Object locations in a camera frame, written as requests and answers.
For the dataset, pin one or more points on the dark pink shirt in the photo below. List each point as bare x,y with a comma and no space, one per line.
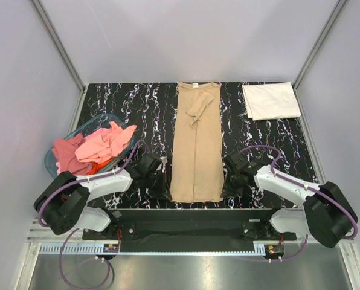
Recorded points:
64,151

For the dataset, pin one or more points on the orange garment in basket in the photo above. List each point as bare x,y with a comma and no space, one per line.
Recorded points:
98,168

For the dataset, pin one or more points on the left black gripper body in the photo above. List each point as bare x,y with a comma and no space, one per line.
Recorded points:
156,183

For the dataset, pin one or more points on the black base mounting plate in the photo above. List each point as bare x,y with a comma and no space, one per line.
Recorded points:
191,231

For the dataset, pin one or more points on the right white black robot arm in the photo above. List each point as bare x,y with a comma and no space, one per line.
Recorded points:
322,211

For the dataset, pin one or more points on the folded white t shirt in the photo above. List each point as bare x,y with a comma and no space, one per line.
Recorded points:
271,101

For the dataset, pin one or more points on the light pink shirt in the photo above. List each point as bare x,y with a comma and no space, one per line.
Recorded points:
105,143

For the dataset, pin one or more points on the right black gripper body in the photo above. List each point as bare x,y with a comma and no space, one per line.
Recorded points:
232,186

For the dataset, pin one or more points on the tan t shirt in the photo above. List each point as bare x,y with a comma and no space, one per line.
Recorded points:
197,166

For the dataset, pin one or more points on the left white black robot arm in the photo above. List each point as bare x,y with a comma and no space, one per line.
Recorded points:
63,206

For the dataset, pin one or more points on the slotted cable duct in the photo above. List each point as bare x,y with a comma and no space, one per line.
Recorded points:
106,249

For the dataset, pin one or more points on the right aluminium frame post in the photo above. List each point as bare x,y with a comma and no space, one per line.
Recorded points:
323,35

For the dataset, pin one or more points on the aluminium frame post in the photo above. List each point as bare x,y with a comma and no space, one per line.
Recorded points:
62,52
323,35

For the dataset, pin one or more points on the left aluminium frame post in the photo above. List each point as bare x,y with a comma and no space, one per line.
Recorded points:
62,52

